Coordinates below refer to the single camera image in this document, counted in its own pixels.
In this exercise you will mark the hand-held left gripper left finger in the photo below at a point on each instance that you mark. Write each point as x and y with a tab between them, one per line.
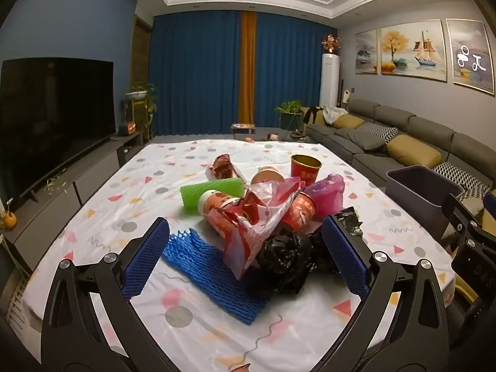
145	255

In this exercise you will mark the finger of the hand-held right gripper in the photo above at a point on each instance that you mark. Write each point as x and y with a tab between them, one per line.
491	201
459	221

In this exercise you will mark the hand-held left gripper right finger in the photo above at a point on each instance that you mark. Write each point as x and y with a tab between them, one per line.
345	255

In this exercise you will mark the dark grey plastic bin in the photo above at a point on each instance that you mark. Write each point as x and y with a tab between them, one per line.
418	190

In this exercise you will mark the white red printed paper cup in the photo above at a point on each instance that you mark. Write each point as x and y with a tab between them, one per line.
267	176
217	203

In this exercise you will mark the red paper cup gold rim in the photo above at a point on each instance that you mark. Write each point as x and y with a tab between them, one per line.
304	172

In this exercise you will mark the large grey beige pillow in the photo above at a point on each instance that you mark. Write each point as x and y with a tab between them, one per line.
471	205

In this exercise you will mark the houndstooth pillow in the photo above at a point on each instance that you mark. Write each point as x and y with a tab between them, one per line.
461	176
381	130

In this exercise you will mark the white patterned tablecloth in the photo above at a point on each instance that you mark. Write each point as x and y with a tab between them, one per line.
128	201

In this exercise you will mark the black plastic bag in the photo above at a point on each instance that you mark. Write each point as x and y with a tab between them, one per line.
283	255

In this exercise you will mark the red paper cup white rim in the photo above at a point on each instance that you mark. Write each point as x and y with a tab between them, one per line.
300	211

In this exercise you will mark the pink plastic bag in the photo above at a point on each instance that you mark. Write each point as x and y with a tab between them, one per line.
327	193

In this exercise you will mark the blue foam net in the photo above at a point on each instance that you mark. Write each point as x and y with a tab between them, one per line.
217	286

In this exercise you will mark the green foam net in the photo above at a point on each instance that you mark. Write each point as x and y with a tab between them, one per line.
201	195

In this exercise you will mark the large mustard pillow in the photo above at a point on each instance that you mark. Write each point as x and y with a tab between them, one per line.
414	151

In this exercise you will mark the grey sofa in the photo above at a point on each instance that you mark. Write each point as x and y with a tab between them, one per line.
426	128

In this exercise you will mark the red white plastic bag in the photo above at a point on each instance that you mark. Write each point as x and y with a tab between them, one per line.
252	221

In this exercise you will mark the grey television cabinet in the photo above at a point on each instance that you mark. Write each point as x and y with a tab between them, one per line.
38	221

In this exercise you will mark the red foil snack packet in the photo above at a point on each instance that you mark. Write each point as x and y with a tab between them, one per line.
223	168

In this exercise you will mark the flat grey pillow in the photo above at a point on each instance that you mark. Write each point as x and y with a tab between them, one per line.
360	139

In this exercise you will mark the orange black radio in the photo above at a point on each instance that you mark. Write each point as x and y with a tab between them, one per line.
126	128

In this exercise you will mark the tea tray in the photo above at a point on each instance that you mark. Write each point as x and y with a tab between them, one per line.
298	134

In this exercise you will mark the small mustard pillow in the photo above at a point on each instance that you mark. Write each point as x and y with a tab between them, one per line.
348	122

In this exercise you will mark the small doll figurine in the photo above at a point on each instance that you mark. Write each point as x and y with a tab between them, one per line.
273	136

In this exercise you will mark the dark grey coffee table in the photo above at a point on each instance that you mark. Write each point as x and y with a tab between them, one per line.
217	136

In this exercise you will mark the orange fruit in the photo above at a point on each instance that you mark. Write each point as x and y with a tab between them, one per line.
8	220

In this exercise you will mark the white cloth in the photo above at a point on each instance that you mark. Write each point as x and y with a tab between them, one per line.
334	114

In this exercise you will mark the gold plant stand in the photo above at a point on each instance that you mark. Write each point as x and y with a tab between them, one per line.
133	114

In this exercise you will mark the black garment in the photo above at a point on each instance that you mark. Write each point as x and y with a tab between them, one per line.
314	115

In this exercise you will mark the green plant in dark pot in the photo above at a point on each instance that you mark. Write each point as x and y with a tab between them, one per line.
290	118

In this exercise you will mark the framed purple abstract painting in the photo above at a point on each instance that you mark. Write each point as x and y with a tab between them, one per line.
471	54

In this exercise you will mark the white jug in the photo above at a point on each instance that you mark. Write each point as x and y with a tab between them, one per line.
346	97

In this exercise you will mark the printed flat box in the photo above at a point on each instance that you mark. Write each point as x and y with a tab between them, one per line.
243	126

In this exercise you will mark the black flat television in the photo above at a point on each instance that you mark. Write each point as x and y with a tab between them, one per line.
50	124

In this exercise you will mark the trailing plant in white bowl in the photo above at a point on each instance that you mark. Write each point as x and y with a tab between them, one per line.
141	91

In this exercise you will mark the wide tree and ship painting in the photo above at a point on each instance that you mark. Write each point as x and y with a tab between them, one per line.
412	50

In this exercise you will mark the white standing air conditioner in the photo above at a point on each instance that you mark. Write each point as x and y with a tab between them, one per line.
329	81

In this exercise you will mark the blue curtain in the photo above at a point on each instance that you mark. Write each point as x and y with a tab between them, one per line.
193	73
290	66

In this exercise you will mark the small framed landscape painting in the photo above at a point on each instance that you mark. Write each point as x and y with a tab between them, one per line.
366	52

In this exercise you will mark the orange curtain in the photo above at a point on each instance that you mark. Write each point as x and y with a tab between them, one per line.
247	66

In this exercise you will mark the red gold flower decoration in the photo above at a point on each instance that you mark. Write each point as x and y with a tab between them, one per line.
330	42

